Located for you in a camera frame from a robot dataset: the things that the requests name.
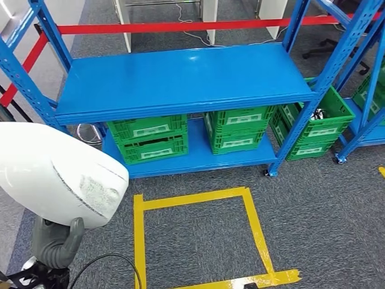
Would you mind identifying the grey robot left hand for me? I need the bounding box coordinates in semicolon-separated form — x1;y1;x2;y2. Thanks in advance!
31;215;86;270

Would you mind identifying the blue metal shelf rack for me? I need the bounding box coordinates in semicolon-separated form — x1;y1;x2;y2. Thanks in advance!
0;0;385;179
335;23;385;165

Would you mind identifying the black and white part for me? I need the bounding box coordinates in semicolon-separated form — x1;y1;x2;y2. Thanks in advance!
310;107;326;122

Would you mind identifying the chrome barrier stanchion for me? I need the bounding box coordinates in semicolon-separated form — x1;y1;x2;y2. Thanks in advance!
34;23;103;147

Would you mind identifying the short red barrier belt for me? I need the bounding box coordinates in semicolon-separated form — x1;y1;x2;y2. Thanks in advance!
0;31;50;108

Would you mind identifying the white panel desk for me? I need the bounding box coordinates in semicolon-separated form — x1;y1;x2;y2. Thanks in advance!
114;0;219;54
258;0;289;40

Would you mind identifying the black robot lower body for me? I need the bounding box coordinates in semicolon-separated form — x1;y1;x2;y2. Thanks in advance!
231;280;260;289

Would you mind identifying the long red barrier belt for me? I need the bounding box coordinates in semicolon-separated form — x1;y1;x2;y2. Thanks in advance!
57;13;383;36

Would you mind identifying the black chair base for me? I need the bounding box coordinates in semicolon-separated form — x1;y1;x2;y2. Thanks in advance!
302;37;371;77

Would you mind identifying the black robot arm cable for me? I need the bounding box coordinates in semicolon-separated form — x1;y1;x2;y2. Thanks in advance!
69;252;143;289

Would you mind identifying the white floor cable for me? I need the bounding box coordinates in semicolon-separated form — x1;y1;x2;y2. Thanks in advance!
176;3;285;49

